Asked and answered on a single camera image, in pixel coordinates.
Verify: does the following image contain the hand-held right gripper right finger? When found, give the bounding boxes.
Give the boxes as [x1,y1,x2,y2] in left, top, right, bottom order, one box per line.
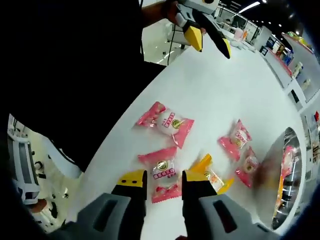
[181,169,280,240]

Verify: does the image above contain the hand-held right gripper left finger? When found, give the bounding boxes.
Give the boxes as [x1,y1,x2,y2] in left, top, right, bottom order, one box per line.
[51,169,148,240]

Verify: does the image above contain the yellow marshmallow packet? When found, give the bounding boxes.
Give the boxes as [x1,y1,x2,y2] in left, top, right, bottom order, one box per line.
[189,153,236,196]

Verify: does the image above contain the pink marshmallow packet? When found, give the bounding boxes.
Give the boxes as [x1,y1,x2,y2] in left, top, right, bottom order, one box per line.
[132,101,195,150]
[217,119,253,162]
[234,146,261,189]
[137,146,183,205]

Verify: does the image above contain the steel bowl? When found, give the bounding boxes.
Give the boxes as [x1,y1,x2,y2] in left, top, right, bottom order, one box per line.
[252,126,307,231]

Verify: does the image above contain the heap of marshmallow packets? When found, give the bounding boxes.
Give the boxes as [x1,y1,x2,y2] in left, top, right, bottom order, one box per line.
[272,144,301,218]

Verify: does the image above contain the person's left hand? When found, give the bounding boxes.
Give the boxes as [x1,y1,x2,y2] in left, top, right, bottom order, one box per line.
[159,0,180,26]

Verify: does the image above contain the pink cup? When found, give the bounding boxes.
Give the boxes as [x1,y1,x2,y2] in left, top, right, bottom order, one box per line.
[234,27,245,42]

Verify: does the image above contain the white crumpled wrappers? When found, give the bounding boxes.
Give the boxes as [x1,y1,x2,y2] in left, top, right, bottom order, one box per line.
[229,39,258,53]

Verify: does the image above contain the ceiling light strip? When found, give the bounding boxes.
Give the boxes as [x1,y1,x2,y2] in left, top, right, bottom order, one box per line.
[238,1,261,14]

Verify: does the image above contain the white table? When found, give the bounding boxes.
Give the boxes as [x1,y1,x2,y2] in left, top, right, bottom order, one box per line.
[65,23,308,240]

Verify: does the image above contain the pile of snack bags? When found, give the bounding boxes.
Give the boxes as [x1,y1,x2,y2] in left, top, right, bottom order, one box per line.
[286,31,313,48]

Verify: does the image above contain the white display shelf unit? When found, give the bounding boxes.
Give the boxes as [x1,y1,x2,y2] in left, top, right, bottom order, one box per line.
[259,31,320,111]

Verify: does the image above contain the row of shelf bottles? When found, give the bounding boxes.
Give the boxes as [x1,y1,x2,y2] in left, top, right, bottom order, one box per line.
[292,61,313,93]

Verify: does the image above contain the white office chair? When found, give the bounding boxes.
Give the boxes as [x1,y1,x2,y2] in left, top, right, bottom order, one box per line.
[7,113,61,218]

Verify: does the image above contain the person in black shirt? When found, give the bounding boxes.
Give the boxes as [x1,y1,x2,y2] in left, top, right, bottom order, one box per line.
[0,0,168,177]

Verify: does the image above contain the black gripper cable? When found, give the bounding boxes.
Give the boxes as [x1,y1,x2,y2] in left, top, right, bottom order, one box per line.
[166,23,176,66]

